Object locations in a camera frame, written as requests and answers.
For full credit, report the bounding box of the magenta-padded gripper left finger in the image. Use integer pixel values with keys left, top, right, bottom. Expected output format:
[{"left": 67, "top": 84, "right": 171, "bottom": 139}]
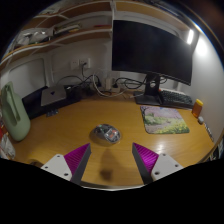
[{"left": 40, "top": 142, "right": 92, "bottom": 186}]

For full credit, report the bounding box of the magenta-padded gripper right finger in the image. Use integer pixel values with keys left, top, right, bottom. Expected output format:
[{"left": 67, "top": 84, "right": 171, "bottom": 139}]
[{"left": 131, "top": 142, "right": 184, "bottom": 185}]

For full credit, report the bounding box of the transparent computer mouse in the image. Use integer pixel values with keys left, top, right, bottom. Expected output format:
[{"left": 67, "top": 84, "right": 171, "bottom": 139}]
[{"left": 89, "top": 123, "right": 122, "bottom": 147}]

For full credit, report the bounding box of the floral print mouse pad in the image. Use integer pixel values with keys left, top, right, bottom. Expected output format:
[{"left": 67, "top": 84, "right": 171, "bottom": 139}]
[{"left": 139, "top": 105, "right": 191, "bottom": 135}]

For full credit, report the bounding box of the pale green jug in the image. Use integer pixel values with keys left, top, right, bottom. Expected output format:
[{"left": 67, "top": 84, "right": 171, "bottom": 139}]
[{"left": 0, "top": 81, "right": 32, "bottom": 142}]

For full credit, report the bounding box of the orange bottle with yellow lid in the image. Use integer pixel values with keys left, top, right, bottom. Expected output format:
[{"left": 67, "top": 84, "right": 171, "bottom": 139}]
[{"left": 191, "top": 98, "right": 204, "bottom": 119}]

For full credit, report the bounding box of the dark mechanical keyboard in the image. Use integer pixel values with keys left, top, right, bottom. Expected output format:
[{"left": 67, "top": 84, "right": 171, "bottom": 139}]
[{"left": 159, "top": 89, "right": 195, "bottom": 110}]

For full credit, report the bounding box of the silver mini computer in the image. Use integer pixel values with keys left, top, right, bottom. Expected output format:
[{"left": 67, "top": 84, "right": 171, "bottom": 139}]
[{"left": 40, "top": 84, "right": 68, "bottom": 108}]

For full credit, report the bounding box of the white power strip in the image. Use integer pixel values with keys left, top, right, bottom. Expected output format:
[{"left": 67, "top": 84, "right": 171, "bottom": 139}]
[{"left": 99, "top": 78, "right": 122, "bottom": 94}]

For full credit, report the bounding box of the black computer monitor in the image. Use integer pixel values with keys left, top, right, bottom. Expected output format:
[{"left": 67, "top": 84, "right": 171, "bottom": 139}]
[{"left": 111, "top": 19, "right": 200, "bottom": 107}]

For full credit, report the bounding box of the bright white lamp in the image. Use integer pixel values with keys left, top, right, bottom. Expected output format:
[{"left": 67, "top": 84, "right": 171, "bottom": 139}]
[{"left": 186, "top": 29, "right": 195, "bottom": 46}]

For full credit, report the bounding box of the white cable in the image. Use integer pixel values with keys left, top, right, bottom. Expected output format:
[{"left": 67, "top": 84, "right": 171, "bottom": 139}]
[{"left": 92, "top": 69, "right": 125, "bottom": 98}]

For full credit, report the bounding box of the black cable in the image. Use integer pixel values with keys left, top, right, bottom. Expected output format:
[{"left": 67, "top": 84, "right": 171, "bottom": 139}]
[{"left": 114, "top": 76, "right": 168, "bottom": 91}]

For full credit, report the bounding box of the white wall outlet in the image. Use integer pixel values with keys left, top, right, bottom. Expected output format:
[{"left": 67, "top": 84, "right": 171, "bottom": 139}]
[{"left": 69, "top": 58, "right": 92, "bottom": 71}]

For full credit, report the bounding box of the wooden wall shelf unit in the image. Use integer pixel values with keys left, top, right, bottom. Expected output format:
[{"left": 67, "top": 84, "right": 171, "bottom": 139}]
[{"left": 0, "top": 0, "right": 191, "bottom": 73}]

